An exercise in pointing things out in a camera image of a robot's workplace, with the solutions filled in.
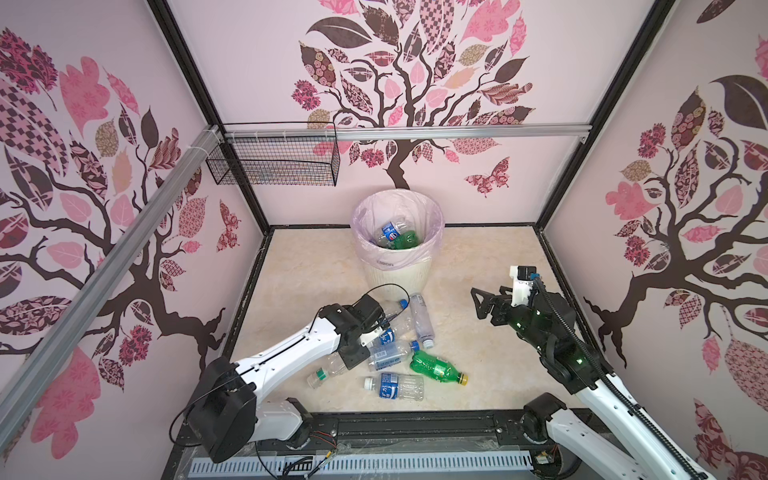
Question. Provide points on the diagonal aluminium rail left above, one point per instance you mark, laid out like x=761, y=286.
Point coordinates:
x=34, y=376

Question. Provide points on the black wire basket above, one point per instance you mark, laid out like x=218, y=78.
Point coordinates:
x=288, y=153

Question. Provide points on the clear bottle blue cap crushed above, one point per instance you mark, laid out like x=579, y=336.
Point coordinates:
x=395, y=309

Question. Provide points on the white slotted cable duct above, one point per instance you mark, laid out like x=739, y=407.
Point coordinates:
x=359, y=465

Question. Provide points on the blue label bottle white cap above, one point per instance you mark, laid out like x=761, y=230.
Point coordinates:
x=400, y=328

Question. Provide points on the pink plastic bin liner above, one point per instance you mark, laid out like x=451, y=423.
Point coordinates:
x=375, y=210

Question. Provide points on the clear bottle blue cap tall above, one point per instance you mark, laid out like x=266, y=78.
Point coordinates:
x=422, y=321

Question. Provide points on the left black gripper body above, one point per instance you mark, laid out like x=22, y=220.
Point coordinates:
x=354, y=355

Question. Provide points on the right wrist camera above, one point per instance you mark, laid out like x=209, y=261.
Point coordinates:
x=523, y=282

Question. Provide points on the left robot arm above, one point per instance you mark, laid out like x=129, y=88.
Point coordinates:
x=228, y=408

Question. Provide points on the black base frame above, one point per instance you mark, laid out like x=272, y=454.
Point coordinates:
x=421, y=432

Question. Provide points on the blue label bottle front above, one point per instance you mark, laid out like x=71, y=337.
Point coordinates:
x=394, y=386

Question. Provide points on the clear bottle green cap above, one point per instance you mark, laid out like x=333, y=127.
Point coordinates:
x=331, y=366

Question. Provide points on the horizontal aluminium rail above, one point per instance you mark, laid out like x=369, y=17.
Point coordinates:
x=580, y=131

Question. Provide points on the cream ribbed trash bin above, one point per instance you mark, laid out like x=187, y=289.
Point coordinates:
x=394, y=285

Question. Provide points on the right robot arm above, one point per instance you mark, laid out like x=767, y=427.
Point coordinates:
x=642, y=450

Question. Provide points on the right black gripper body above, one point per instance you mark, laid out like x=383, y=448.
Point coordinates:
x=519, y=319

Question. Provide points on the green bottle yellow cap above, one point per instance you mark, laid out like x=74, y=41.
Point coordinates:
x=437, y=369

